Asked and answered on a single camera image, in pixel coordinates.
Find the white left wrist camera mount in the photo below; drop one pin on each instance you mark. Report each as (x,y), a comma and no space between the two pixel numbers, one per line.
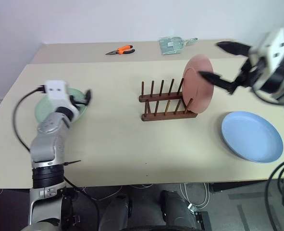
(56,92)

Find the pink plate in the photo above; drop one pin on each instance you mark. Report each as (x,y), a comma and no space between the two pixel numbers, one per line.
(199,86)

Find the wooden dish rack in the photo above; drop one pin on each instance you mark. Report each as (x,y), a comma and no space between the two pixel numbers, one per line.
(168,116)

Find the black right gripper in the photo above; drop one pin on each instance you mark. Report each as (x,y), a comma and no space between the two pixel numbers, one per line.
(251,72)

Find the black metal bracket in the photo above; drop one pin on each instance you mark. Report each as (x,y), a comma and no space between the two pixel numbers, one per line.
(203,221)

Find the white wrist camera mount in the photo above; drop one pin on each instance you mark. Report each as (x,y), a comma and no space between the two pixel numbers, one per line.
(56,92)
(274,48)

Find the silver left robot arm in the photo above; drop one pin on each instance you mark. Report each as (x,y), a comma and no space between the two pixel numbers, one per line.
(48,142)

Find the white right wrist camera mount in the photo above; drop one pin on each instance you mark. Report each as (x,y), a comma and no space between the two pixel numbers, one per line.
(274,48)

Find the green plate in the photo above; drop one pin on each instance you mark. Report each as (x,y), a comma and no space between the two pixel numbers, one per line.
(42,109)

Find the dark rounded shape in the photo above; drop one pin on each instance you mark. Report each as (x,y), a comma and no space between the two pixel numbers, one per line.
(117,211)
(175,209)

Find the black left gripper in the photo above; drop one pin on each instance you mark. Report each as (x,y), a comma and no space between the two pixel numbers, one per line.
(79,102)

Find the blue plate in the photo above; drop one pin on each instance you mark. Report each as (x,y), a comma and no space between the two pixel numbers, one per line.
(251,137)

